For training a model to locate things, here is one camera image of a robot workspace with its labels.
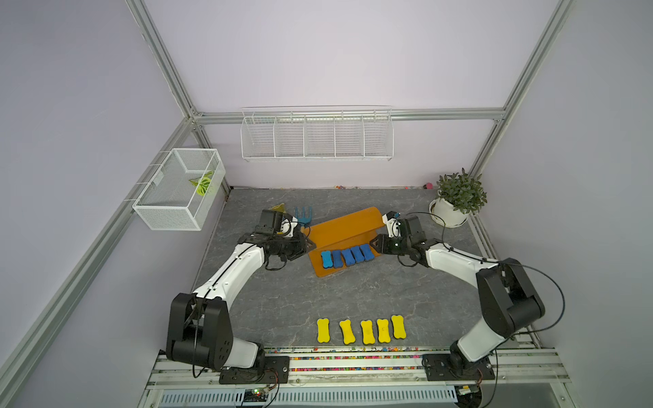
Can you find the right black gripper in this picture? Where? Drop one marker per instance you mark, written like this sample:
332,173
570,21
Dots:
382,243

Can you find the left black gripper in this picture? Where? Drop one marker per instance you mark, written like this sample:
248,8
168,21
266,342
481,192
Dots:
300,246

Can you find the blue eraser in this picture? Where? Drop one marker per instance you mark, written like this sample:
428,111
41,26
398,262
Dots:
357,254
327,260
338,261
348,257
367,252

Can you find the yellow eraser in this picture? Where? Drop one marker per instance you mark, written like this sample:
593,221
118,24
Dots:
399,329
347,332
368,337
383,331
323,330

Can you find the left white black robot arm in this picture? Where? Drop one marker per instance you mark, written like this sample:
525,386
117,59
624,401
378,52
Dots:
200,332

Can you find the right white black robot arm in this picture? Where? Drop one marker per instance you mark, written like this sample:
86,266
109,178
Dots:
508,298

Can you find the blue garden hand rake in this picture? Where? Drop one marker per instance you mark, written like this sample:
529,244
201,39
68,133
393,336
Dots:
304,215

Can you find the yellow black garden gloves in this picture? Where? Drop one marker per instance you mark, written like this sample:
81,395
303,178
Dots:
279,208

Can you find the potted green plant white pot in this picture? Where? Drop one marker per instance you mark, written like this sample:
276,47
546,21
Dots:
459,195

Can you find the green item in basket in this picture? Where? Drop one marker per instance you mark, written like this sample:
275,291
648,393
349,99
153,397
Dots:
203,183

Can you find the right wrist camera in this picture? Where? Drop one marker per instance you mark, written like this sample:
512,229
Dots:
392,223

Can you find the white wire wall shelf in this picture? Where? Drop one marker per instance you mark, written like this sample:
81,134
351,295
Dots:
317,133

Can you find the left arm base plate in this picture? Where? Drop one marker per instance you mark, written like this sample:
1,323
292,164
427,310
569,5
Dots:
266,370

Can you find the white mesh wall basket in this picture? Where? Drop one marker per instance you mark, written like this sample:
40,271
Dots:
169,201

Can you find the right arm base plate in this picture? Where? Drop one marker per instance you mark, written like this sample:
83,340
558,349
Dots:
449,368

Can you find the white vented cable duct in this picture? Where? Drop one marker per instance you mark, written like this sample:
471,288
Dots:
313,397

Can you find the aluminium rail frame front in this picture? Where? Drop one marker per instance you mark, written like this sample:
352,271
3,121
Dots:
321,367

